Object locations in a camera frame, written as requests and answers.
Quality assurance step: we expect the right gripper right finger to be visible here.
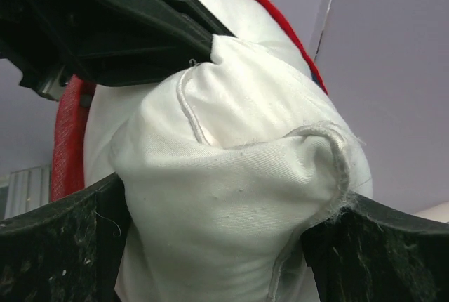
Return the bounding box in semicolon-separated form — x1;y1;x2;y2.
301;195;448;301

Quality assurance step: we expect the red printed pillowcase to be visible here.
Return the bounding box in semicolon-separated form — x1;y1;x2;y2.
50;0;328;202

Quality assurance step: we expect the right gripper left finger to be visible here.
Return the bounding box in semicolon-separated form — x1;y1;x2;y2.
1;173;130;302

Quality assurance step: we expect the white pillow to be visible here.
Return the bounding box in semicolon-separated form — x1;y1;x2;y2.
83;0;373;301

